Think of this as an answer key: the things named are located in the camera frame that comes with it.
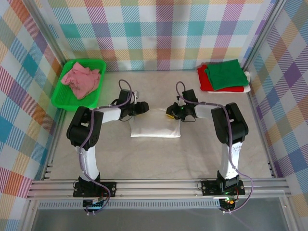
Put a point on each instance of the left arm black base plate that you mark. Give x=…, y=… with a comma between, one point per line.
x=106, y=188

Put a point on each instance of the red folded t-shirt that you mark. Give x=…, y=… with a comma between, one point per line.
x=204, y=81

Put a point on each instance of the plain white folded t-shirt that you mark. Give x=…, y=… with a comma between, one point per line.
x=247, y=89

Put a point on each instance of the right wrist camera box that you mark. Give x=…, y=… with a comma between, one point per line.
x=189, y=95

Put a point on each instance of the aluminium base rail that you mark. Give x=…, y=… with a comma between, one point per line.
x=156, y=190

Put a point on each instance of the white t-shirt with red print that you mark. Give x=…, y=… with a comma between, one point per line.
x=154, y=127

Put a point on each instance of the green plastic basket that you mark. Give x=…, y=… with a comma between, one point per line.
x=62, y=98

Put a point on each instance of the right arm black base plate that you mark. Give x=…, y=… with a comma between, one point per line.
x=209, y=188

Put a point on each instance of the green folded t-shirt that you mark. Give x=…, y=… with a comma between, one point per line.
x=226, y=74

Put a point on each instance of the aluminium frame post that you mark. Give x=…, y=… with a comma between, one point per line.
x=264, y=31
x=48, y=31

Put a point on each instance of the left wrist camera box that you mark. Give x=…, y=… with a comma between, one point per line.
x=125, y=96

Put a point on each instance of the pink crumpled t-shirt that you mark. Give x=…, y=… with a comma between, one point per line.
x=81, y=81

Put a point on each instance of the aluminium side rail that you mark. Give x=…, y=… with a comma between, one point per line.
x=261, y=127
x=54, y=144

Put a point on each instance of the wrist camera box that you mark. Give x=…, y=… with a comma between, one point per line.
x=125, y=96
x=189, y=95

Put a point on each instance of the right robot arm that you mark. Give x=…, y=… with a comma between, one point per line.
x=228, y=125

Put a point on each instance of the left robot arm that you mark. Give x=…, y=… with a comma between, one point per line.
x=110, y=115

